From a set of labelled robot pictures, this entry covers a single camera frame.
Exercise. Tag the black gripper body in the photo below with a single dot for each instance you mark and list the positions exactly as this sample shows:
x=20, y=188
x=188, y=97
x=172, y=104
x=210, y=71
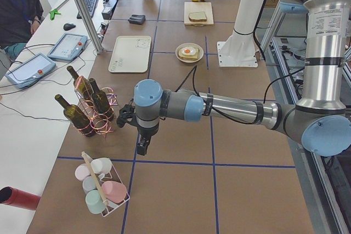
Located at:
x=147, y=132

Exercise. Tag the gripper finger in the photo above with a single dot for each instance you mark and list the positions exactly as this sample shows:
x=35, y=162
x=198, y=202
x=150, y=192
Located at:
x=141, y=148
x=146, y=145

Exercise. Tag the bread slice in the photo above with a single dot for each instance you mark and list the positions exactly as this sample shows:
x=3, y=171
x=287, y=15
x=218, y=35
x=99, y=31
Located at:
x=195, y=57
x=197, y=16

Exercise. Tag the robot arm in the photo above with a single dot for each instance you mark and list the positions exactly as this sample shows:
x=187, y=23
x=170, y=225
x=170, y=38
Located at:
x=317, y=120

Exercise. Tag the cream bear serving tray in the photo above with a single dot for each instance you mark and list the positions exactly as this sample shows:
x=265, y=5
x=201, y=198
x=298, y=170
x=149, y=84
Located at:
x=130, y=54

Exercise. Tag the white cup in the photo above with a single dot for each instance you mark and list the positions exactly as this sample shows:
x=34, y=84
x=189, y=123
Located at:
x=101, y=165

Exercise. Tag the rose pink cup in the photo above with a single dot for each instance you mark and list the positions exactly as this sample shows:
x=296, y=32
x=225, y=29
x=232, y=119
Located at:
x=114, y=191

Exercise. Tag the middle dark wine bottle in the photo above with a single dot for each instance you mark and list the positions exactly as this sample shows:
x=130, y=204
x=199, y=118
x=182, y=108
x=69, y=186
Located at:
x=101, y=101

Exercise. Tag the dark wine bottle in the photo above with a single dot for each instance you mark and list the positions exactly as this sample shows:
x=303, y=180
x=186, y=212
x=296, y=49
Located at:
x=82, y=86
x=101, y=101
x=76, y=116

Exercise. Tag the light pink cup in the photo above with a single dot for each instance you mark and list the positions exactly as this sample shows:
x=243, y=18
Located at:
x=82, y=172

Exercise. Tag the grey cup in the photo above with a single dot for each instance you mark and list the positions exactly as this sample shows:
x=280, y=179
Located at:
x=88, y=184

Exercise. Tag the front dark wine bottle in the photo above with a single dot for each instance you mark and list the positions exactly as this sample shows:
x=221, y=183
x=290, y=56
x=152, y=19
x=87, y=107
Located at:
x=76, y=116

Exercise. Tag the mint green cup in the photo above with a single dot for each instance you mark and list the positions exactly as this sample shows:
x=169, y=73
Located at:
x=94, y=202

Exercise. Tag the rear dark wine bottle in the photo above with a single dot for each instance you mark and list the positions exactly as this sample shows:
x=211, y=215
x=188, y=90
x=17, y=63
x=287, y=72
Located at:
x=82, y=86

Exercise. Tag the white round plate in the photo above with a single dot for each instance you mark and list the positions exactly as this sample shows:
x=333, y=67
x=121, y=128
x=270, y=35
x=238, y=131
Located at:
x=200, y=54

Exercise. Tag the bread slice under egg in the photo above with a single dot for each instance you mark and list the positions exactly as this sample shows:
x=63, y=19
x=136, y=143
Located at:
x=195, y=57

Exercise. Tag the fried egg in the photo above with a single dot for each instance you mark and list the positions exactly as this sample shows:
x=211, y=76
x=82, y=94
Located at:
x=187, y=51

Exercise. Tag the far teach pendant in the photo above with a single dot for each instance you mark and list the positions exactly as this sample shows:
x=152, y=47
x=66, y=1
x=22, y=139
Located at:
x=68, y=47

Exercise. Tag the teach pendant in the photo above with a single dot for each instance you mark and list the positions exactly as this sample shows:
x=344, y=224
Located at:
x=31, y=71
x=68, y=47

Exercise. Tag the grey folded cloth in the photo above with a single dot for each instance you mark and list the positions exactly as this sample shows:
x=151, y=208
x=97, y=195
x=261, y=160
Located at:
x=137, y=19

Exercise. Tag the black computer mouse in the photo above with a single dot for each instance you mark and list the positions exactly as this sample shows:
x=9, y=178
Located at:
x=68, y=26

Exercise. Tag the near teach pendant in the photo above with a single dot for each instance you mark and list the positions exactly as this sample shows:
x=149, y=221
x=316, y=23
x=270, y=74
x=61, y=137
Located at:
x=31, y=71

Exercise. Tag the wooden cutting board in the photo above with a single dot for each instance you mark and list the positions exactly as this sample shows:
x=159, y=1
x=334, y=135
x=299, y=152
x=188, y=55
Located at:
x=198, y=7

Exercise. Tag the red cylinder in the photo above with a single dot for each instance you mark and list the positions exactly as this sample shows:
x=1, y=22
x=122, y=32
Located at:
x=17, y=198

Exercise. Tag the black keyboard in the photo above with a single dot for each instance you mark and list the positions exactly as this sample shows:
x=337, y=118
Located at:
x=91, y=6

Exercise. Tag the green clamp tool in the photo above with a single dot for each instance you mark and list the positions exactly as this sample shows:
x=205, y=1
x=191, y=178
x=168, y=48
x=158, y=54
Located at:
x=53, y=13

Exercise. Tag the seated person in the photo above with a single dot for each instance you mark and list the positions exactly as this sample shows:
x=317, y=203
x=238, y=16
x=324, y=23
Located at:
x=20, y=19

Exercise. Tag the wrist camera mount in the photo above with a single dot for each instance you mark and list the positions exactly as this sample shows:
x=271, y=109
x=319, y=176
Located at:
x=126, y=116

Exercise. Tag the white wire cup rack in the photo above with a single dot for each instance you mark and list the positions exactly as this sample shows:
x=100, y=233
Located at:
x=111, y=176

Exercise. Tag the copper wire bottle rack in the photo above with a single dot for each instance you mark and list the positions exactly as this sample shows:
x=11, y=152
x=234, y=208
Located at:
x=99, y=122

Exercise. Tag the wooden rack handle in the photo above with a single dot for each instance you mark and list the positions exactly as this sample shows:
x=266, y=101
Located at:
x=96, y=182

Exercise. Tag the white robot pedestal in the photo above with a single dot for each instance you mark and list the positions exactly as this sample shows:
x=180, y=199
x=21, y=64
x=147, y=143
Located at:
x=239, y=49

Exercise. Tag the aluminium frame post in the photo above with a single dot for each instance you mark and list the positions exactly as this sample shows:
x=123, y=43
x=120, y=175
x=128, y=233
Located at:
x=88, y=22

